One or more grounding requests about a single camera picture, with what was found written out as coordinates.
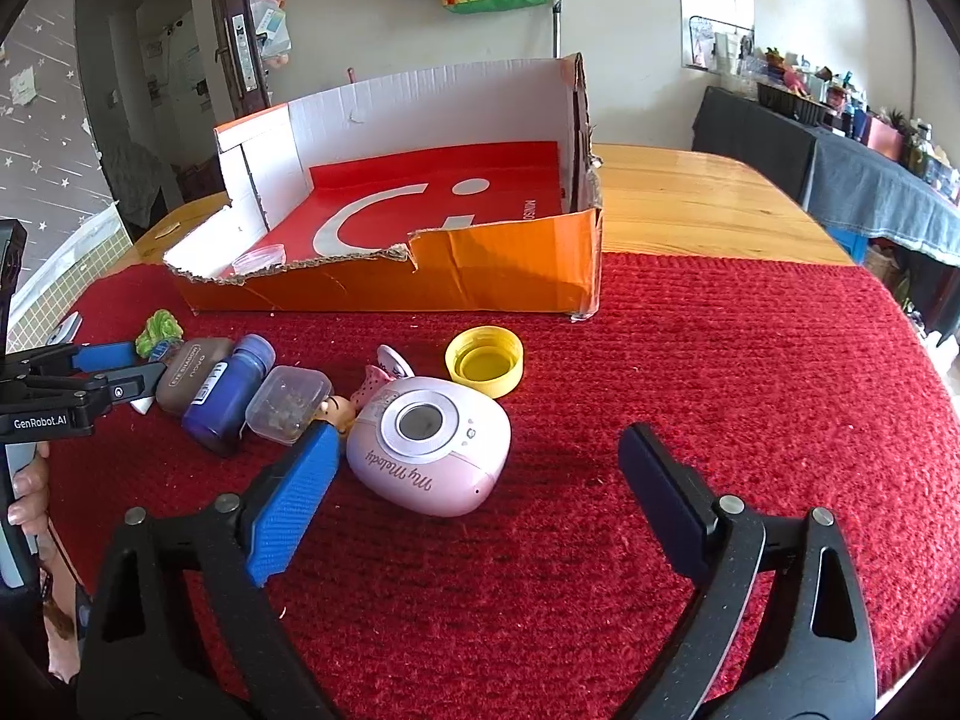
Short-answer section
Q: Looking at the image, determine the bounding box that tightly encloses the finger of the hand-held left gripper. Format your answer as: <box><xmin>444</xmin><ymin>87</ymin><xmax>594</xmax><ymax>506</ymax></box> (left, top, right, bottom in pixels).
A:
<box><xmin>22</xmin><ymin>362</ymin><xmax>167</xmax><ymax>422</ymax></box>
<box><xmin>28</xmin><ymin>341</ymin><xmax>137</xmax><ymax>376</ymax></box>

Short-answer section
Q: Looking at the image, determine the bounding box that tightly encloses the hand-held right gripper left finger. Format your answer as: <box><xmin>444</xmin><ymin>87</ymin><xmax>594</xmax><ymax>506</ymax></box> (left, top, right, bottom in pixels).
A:
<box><xmin>79</xmin><ymin>422</ymin><xmax>347</xmax><ymax>720</ymax></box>

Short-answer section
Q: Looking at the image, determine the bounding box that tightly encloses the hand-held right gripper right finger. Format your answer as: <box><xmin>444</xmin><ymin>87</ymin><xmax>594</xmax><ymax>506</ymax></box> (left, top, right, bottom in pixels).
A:
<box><xmin>618</xmin><ymin>422</ymin><xmax>878</xmax><ymax>720</ymax></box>

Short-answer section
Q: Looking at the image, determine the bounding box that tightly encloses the green toy figure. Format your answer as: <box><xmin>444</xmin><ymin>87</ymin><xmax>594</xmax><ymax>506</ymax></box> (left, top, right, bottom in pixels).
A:
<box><xmin>135</xmin><ymin>310</ymin><xmax>185</xmax><ymax>360</ymax></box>

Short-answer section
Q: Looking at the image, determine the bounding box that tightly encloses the brown pouch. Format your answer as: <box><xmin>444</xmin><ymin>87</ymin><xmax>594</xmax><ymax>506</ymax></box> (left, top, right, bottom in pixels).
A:
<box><xmin>155</xmin><ymin>337</ymin><xmax>236</xmax><ymax>418</ymax></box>

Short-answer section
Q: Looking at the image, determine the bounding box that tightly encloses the small clear plastic box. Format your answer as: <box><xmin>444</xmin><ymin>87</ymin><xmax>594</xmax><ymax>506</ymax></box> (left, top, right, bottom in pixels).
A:
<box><xmin>244</xmin><ymin>366</ymin><xmax>333</xmax><ymax>446</ymax></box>

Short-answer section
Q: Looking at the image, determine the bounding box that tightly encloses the blue bottle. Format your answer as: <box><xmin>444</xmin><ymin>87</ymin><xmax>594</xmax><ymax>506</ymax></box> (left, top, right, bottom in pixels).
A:
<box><xmin>182</xmin><ymin>334</ymin><xmax>277</xmax><ymax>459</ymax></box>

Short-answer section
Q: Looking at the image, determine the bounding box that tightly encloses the pink dotted doll figure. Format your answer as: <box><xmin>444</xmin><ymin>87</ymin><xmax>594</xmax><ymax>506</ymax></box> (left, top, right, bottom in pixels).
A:
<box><xmin>313</xmin><ymin>345</ymin><xmax>415</xmax><ymax>437</ymax></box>

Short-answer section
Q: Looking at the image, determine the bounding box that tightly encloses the pink round toy camera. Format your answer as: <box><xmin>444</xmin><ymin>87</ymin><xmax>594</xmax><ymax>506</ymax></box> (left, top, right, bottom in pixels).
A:
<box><xmin>346</xmin><ymin>376</ymin><xmax>513</xmax><ymax>518</ymax></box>

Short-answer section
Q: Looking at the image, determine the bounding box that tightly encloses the yellow plastic lid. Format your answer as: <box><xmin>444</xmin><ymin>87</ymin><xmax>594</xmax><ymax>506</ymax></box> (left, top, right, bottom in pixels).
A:
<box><xmin>445</xmin><ymin>326</ymin><xmax>526</xmax><ymax>400</ymax></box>

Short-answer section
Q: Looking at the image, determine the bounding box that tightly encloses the orange cardboard box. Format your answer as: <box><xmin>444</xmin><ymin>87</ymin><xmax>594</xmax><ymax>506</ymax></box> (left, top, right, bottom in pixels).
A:
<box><xmin>163</xmin><ymin>52</ymin><xmax>605</xmax><ymax>321</ymax></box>

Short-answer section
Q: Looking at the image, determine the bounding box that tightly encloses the person's left hand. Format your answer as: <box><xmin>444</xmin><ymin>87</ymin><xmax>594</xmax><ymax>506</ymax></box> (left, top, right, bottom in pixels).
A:
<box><xmin>7</xmin><ymin>442</ymin><xmax>51</xmax><ymax>539</ymax></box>

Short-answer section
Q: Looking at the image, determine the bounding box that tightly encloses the red knitted blanket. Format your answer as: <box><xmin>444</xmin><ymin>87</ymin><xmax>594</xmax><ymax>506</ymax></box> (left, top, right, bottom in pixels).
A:
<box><xmin>46</xmin><ymin>251</ymin><xmax>960</xmax><ymax>720</ymax></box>

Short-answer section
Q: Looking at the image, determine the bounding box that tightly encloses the small pink clear dish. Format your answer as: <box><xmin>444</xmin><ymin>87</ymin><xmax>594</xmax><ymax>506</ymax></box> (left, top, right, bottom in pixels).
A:
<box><xmin>232</xmin><ymin>245</ymin><xmax>288</xmax><ymax>276</ymax></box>

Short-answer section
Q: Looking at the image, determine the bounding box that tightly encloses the starry grey curtain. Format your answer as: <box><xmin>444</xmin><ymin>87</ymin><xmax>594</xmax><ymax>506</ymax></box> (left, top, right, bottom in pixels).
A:
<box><xmin>0</xmin><ymin>0</ymin><xmax>122</xmax><ymax>241</ymax></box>

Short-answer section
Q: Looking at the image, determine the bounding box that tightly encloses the brown door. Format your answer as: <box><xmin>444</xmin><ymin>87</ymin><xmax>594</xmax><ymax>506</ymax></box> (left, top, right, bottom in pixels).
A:
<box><xmin>205</xmin><ymin>0</ymin><xmax>275</xmax><ymax>122</ymax></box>

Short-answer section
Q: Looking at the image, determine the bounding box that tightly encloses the side table with dark cloth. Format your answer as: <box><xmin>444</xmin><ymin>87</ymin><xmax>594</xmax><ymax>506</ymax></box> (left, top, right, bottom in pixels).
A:
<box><xmin>691</xmin><ymin>86</ymin><xmax>960</xmax><ymax>338</ymax></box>

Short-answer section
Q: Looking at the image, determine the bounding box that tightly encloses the black tray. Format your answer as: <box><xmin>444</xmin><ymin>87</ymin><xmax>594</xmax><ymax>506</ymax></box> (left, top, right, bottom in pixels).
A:
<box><xmin>756</xmin><ymin>81</ymin><xmax>830</xmax><ymax>126</ymax></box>

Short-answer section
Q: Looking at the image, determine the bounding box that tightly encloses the clutter of small items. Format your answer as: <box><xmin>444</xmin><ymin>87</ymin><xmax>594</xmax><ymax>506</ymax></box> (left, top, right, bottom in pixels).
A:
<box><xmin>754</xmin><ymin>45</ymin><xmax>960</xmax><ymax>203</ymax></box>

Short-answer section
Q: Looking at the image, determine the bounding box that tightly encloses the wire rack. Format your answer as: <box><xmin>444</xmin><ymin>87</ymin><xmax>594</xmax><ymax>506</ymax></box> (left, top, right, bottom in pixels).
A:
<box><xmin>685</xmin><ymin>14</ymin><xmax>755</xmax><ymax>70</ymax></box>

